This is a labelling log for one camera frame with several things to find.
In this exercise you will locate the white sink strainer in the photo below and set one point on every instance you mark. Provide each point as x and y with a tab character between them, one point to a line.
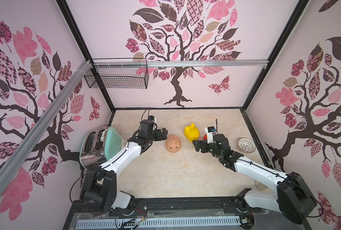
246	145

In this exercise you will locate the pink piggy bank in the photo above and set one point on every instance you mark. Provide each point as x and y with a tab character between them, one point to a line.
173	143

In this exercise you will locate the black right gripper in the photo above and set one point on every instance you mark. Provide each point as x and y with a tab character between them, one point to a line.
204	145

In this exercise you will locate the aluminium rail left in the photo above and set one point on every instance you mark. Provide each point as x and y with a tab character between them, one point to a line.
14	162

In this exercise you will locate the aluminium rail back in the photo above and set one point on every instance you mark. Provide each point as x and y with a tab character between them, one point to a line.
165	64

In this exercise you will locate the aluminium rail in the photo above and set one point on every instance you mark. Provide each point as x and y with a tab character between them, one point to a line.
14	162
165	64

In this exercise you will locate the black wire basket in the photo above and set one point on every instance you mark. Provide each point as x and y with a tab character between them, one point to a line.
118	73

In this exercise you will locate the mint green chrome toaster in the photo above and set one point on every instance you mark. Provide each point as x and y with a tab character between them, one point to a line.
100	145

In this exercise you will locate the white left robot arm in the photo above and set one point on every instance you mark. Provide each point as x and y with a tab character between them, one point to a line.
100	183

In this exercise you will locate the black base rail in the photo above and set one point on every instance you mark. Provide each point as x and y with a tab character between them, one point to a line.
171	208

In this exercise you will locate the yellow piggy bank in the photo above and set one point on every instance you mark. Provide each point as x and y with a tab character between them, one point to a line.
191	132

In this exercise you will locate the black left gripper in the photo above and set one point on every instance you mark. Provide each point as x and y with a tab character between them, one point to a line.
164	133

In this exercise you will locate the white slotted cable duct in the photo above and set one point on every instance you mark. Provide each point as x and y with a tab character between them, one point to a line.
156	223

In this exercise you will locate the clear jar black lid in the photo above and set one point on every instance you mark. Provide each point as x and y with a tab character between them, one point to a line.
260	186

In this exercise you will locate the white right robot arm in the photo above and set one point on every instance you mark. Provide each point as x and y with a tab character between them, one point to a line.
290	194

